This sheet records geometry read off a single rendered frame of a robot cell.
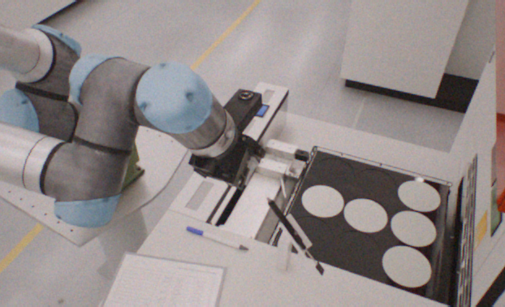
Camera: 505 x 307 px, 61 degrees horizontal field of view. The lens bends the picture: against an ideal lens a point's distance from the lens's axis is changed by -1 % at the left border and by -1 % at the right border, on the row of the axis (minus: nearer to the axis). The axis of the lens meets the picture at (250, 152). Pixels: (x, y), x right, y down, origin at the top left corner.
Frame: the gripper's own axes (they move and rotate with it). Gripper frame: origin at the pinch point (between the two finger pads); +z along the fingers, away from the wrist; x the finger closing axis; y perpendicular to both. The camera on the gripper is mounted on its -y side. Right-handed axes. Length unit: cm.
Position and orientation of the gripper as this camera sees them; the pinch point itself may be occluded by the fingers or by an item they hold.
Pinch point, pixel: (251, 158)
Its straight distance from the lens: 80.0
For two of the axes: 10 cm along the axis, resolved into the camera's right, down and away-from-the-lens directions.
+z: 2.5, 2.9, 9.3
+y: -3.5, 9.2, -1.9
